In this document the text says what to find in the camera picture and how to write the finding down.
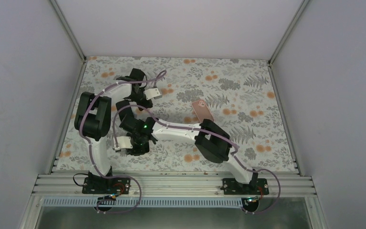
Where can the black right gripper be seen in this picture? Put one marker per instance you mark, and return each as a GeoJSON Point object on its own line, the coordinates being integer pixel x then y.
{"type": "Point", "coordinates": [140, 151]}

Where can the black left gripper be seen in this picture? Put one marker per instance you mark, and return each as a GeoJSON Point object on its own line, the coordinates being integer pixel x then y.
{"type": "Point", "coordinates": [148, 104]}

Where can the pink phone case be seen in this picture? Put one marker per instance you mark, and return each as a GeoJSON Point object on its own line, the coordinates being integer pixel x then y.
{"type": "Point", "coordinates": [202, 111]}

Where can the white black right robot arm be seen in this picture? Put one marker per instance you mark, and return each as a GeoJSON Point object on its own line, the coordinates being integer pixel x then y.
{"type": "Point", "coordinates": [211, 140]}

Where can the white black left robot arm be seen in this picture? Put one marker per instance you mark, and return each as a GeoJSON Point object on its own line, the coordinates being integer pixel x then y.
{"type": "Point", "coordinates": [94, 120]}

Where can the floral patterned table mat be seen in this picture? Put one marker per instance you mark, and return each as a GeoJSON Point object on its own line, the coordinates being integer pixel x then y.
{"type": "Point", "coordinates": [239, 94]}

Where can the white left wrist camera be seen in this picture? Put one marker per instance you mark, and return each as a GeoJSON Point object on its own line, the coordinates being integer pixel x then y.
{"type": "Point", "coordinates": [152, 93]}

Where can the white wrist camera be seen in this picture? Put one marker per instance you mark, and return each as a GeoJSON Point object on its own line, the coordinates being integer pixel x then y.
{"type": "Point", "coordinates": [152, 93]}
{"type": "Point", "coordinates": [122, 142]}

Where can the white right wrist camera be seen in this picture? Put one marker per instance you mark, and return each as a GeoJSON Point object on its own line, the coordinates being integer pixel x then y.
{"type": "Point", "coordinates": [122, 142]}

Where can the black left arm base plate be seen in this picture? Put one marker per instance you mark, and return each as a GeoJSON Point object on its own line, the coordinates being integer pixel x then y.
{"type": "Point", "coordinates": [99, 185]}

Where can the slotted grey cable duct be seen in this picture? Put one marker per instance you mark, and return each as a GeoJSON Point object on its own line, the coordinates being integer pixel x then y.
{"type": "Point", "coordinates": [148, 202]}

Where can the aluminium front rail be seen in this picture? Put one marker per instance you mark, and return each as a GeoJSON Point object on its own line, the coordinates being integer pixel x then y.
{"type": "Point", "coordinates": [175, 185]}

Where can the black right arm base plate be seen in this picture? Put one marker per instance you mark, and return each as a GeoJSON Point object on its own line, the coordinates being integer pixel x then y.
{"type": "Point", "coordinates": [231, 187]}

